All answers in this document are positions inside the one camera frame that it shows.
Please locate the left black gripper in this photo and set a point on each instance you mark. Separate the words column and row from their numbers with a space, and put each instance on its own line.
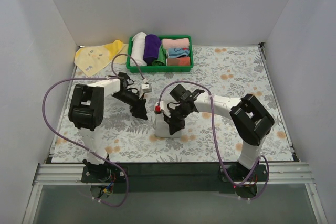
column 137, row 104

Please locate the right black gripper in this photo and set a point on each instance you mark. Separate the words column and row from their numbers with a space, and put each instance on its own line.
column 174, row 116

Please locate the grey towel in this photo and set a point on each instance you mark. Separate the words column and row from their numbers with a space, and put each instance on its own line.
column 161, row 127

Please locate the yellow towel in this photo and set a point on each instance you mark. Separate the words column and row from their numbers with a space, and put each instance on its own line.
column 91, row 59

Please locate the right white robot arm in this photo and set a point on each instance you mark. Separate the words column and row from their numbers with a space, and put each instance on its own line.
column 252, row 121

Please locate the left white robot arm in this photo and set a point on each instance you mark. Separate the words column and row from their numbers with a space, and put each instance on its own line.
column 87, row 109

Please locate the floral table mat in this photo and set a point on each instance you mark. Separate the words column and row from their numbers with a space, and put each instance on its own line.
column 227, row 71

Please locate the green plastic tray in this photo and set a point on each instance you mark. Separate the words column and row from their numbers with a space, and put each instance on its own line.
column 149, row 69

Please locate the green rolled towel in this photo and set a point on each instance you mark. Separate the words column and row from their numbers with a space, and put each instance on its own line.
column 161, row 59

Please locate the brown rolled towel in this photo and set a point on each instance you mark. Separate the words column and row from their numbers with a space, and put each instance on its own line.
column 184, row 61

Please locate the blue patterned rolled towel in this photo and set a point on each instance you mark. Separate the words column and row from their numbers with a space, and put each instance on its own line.
column 178, row 52

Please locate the purple rolled towel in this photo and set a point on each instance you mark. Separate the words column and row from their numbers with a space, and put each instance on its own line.
column 151, row 49

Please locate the white rolled towel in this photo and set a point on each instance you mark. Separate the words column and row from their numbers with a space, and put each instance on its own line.
column 138, row 45

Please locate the pink rolled towel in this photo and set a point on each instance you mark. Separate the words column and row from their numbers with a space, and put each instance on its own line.
column 175, row 43

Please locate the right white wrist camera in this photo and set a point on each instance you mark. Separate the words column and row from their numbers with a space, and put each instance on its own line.
column 161, row 107

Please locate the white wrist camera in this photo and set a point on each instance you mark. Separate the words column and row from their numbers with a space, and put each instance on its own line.
column 161, row 107
column 145, row 88

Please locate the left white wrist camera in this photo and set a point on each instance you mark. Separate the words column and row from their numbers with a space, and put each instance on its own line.
column 145, row 88

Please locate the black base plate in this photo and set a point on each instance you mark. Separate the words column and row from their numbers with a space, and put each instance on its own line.
column 160, row 177

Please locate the aluminium frame rail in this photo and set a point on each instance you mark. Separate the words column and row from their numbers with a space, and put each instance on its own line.
column 273, row 173

